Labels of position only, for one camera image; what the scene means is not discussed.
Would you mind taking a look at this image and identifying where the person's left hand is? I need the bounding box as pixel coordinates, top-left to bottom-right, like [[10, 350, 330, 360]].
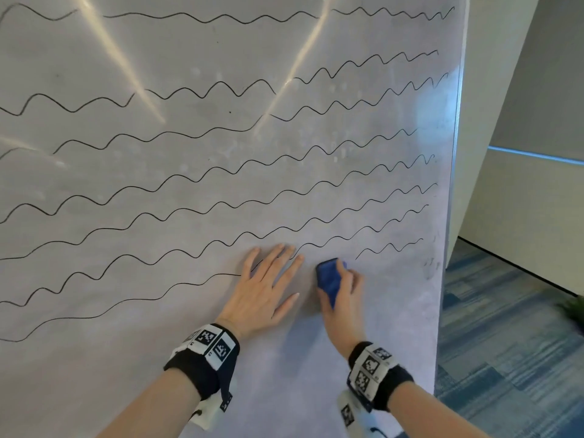
[[217, 243, 306, 341]]

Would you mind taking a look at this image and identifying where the person's right hand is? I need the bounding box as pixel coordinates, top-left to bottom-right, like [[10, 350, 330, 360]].
[[317, 259, 366, 359]]

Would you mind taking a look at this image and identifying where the blue whiteboard eraser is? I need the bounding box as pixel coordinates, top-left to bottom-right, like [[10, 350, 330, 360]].
[[315, 257, 349, 311]]

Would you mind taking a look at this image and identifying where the white whiteboard with wavy lines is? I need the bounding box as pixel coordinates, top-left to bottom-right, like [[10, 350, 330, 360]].
[[0, 0, 471, 438]]

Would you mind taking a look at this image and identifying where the person's right forearm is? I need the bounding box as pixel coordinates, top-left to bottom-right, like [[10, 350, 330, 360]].
[[388, 380, 492, 438]]

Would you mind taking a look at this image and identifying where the black wristband with marker tags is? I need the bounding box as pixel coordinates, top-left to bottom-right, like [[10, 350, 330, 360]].
[[163, 323, 242, 400], [347, 341, 415, 414]]

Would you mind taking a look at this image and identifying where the green potted plant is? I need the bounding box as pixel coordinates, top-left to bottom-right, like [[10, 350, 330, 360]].
[[556, 296, 584, 335]]

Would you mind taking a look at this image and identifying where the white wrist camera unit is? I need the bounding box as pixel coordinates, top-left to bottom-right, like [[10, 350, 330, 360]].
[[189, 378, 238, 432], [336, 389, 380, 438]]

